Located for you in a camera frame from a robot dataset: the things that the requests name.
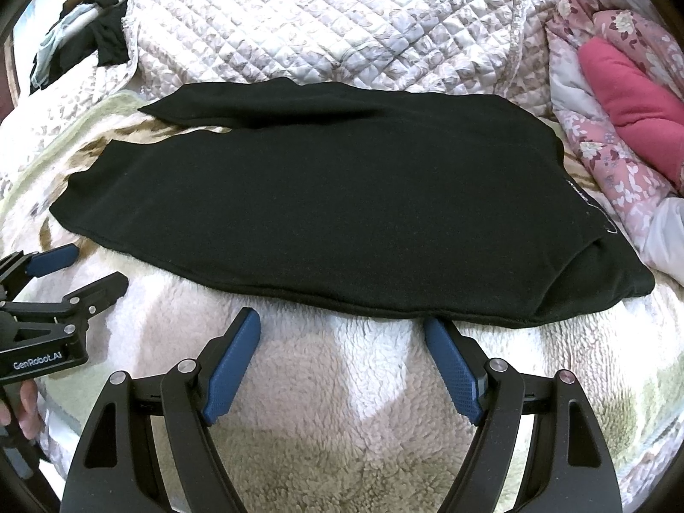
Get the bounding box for magenta pillow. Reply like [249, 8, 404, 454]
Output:
[578, 37, 683, 191]

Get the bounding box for person left hand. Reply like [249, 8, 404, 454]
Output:
[0, 380, 42, 440]

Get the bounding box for floral fleece blanket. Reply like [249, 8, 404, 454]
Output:
[0, 89, 684, 513]

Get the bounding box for quilted beige bedspread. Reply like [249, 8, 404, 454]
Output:
[1, 0, 557, 139]

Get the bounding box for pink floral rolled quilt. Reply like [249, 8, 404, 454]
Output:
[545, 0, 683, 280]

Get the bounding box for black pants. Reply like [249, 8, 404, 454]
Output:
[50, 79, 655, 328]

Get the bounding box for dark clothes pile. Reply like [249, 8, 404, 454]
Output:
[29, 0, 129, 93]

